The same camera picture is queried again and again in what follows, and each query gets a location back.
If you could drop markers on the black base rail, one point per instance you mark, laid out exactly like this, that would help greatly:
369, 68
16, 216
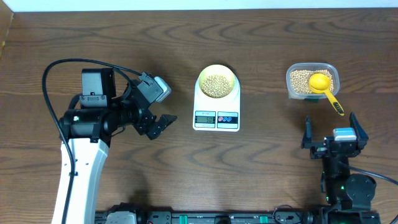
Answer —
130, 213

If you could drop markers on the white digital kitchen scale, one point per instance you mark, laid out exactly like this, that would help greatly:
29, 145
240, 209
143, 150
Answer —
217, 114

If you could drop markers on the clear plastic container of soybeans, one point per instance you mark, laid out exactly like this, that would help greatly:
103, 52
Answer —
298, 75

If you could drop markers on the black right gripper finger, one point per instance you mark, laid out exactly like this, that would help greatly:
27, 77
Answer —
307, 136
360, 133

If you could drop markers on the pale yellow bowl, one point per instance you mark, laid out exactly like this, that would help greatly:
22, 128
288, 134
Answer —
216, 81

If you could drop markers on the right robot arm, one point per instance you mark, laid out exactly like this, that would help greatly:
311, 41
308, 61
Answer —
348, 195

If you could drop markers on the yellow measuring scoop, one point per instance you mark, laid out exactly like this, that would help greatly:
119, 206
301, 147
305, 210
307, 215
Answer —
320, 84

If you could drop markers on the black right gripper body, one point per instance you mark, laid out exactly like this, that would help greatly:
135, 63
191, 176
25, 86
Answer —
318, 150

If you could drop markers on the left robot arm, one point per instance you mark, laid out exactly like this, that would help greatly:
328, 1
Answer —
91, 120

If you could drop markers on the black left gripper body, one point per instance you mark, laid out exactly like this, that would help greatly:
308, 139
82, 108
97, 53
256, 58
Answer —
129, 111

